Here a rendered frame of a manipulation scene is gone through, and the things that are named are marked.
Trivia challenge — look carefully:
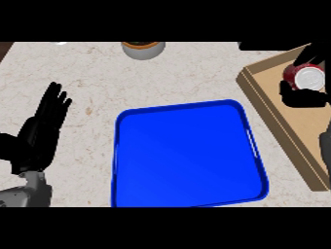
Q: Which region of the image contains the cardboard box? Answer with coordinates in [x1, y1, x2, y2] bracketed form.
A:
[235, 42, 331, 193]

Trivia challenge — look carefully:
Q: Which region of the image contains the grey pot with orange rim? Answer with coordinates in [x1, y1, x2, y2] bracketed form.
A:
[121, 41, 167, 61]

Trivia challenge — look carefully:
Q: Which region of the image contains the blue tray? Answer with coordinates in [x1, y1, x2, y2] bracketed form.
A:
[109, 98, 270, 208]

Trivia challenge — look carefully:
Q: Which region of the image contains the red can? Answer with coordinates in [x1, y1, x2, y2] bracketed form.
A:
[282, 62, 326, 92]

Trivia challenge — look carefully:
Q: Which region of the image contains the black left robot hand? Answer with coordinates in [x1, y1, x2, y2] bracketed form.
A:
[0, 81, 74, 176]

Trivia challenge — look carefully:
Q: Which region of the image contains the black appliance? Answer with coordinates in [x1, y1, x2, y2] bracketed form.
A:
[238, 41, 313, 52]

